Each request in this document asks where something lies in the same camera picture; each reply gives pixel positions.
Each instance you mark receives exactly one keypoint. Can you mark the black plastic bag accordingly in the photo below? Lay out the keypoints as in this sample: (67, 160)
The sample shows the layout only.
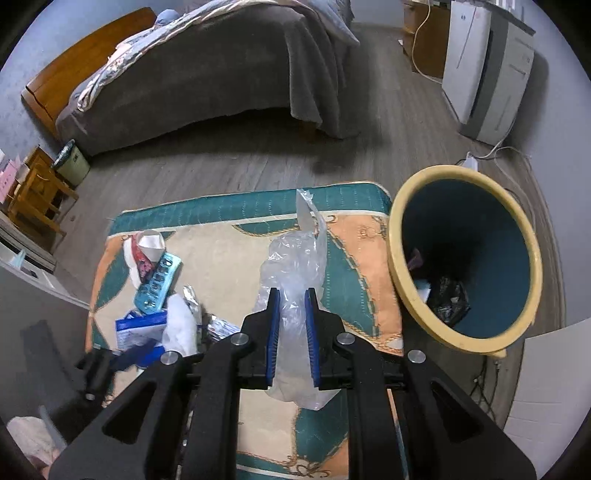
(448, 300)

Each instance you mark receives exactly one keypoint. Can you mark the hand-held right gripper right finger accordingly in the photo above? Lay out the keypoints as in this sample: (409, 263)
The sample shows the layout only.
(311, 337)

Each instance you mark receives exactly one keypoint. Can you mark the clear plastic bag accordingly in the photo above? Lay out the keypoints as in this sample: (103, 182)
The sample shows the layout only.
(291, 267)

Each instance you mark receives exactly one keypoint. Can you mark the white low cabinet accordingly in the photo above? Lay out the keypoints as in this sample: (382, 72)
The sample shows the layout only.
(37, 272)

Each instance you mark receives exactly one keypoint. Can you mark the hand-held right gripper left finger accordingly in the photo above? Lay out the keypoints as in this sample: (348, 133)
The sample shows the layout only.
(274, 337)

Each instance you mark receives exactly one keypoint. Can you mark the teal blister pack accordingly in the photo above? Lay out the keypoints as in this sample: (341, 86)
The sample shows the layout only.
(157, 281)

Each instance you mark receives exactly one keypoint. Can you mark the blue printed quilt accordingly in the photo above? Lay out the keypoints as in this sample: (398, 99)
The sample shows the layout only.
(138, 50)

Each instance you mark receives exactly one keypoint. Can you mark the silver foil strip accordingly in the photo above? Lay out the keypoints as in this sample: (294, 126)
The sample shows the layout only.
(191, 302)
(224, 328)

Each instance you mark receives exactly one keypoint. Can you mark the blue white box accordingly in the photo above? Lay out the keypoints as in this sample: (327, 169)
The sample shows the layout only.
(138, 327)

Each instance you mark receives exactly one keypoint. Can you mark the white panel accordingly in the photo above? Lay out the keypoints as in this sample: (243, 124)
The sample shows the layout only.
(554, 406)

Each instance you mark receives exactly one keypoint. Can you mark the white red plastic bag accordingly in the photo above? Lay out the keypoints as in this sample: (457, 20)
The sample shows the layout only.
(152, 244)

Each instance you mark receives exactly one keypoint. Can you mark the blue pillow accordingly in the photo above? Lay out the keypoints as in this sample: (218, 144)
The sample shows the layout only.
(166, 16)

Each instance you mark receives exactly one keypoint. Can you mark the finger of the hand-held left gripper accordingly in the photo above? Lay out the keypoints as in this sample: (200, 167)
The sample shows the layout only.
(94, 374)
(138, 355)

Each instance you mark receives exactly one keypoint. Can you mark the wooden stool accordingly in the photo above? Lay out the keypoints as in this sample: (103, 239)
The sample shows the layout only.
(39, 198)

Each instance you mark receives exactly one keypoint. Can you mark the teal waste bin yellow rim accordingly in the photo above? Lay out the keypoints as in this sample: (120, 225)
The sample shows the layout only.
(485, 240)

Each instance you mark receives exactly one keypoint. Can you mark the patterned teal orange mat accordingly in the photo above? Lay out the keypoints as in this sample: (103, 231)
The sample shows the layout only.
(221, 258)

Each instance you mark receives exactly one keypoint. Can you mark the pale fluffy cloth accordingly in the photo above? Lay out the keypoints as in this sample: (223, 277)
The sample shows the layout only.
(32, 438)

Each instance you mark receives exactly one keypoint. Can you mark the wooden nightstand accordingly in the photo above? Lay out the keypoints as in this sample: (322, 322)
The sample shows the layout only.
(39, 157)

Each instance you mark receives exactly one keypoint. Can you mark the wooden cabinet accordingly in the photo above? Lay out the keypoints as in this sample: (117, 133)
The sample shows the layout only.
(429, 41)

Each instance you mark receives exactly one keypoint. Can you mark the pink box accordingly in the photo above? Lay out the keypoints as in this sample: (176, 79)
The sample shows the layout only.
(7, 180)

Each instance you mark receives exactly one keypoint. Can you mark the white air purifier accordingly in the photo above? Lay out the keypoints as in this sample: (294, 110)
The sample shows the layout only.
(485, 69)

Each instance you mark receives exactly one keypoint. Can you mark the white power strip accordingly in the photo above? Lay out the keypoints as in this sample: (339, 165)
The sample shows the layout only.
(468, 161)

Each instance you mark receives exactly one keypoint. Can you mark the small green bin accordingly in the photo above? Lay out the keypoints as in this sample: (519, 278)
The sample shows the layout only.
(71, 164)

